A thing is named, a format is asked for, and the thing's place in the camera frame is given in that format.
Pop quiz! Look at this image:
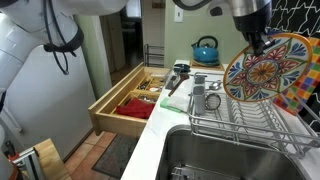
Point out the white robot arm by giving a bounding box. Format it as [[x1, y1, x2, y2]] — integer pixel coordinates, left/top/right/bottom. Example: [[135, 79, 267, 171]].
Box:
[[0, 0, 272, 97]]

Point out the stainless steel sink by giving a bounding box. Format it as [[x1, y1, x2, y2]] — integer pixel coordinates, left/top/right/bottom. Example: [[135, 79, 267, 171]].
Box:
[[156, 125, 309, 180]]

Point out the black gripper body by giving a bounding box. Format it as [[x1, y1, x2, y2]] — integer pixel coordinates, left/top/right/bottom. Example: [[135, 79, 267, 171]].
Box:
[[228, 0, 272, 42]]

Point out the dark floor mat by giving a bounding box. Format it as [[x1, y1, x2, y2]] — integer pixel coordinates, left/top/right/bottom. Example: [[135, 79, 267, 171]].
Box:
[[92, 134, 138, 179]]

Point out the green white sponge cloth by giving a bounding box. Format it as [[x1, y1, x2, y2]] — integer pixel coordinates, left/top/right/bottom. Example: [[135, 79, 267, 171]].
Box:
[[160, 89, 189, 112]]

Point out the white refrigerator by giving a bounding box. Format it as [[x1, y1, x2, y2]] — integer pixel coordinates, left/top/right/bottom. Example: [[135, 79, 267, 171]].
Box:
[[1, 46, 95, 159]]

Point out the small black pan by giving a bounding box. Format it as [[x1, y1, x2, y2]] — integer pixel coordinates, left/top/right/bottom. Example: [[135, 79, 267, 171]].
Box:
[[173, 64, 190, 73]]

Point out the round metal tea strainer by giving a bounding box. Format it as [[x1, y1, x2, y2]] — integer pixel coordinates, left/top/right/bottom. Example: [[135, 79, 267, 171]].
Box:
[[205, 93, 221, 110]]

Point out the grey perforated utensil holder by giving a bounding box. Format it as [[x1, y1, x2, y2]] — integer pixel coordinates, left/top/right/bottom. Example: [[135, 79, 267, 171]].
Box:
[[192, 76, 205, 115]]

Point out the wooden kettle trivet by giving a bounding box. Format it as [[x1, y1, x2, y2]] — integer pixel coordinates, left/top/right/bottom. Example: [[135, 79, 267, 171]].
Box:
[[190, 59, 224, 71]]

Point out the red cloth in drawer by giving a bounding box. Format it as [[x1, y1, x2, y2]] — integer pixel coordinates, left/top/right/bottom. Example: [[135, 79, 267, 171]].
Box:
[[116, 98, 154, 119]]

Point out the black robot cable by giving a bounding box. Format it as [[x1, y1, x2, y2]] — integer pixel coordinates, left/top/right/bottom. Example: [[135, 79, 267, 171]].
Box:
[[42, 0, 84, 76]]

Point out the wooden board with clamp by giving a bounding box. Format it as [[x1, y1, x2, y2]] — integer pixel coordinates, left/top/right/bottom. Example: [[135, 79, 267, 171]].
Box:
[[0, 139, 72, 180]]

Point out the white light switch plate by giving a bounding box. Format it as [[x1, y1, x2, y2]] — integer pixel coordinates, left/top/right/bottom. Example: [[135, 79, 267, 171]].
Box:
[[174, 6, 183, 23]]

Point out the blue tea kettle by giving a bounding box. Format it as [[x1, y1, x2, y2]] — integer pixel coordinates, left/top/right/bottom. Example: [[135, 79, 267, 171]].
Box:
[[191, 35, 219, 63]]

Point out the open wooden cutlery drawer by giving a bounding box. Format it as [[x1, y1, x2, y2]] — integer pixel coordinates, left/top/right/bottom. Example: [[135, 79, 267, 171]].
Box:
[[88, 64, 169, 137]]

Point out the colourful floral ceramic plate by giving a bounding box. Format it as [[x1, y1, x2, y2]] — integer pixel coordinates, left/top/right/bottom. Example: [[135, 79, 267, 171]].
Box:
[[223, 33, 312, 102]]

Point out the silver wire dish rack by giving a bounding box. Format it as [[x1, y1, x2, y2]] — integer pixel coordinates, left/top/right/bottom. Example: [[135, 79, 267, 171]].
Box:
[[188, 72, 319, 157]]

